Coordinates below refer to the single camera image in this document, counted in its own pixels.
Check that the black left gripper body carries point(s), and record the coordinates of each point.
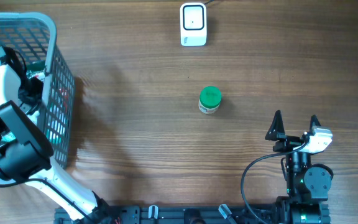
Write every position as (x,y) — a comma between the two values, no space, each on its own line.
(33,91)

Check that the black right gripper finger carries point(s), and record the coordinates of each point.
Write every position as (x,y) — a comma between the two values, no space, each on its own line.
(276,131)
(314,123)

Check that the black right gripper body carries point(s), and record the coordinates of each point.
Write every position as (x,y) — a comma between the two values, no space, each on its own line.
(298,161)

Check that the green white wipes packet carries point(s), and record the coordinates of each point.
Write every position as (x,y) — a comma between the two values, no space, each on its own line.
(36,70)

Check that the green lid jar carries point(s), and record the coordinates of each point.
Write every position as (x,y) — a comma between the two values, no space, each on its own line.
(210,99)

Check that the red tissue pack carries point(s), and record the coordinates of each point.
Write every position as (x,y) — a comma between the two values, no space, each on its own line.
(63,96)

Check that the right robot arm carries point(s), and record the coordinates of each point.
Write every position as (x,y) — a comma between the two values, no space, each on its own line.
(308,184)

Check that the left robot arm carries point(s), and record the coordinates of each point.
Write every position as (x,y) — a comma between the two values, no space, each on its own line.
(26,155)

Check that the white barcode scanner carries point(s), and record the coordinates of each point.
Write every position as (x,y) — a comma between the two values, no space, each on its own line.
(193,24)

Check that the grey plastic laundry basket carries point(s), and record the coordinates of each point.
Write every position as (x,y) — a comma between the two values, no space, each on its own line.
(34,36)

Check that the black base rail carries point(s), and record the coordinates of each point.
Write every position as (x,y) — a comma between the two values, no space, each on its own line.
(179,215)

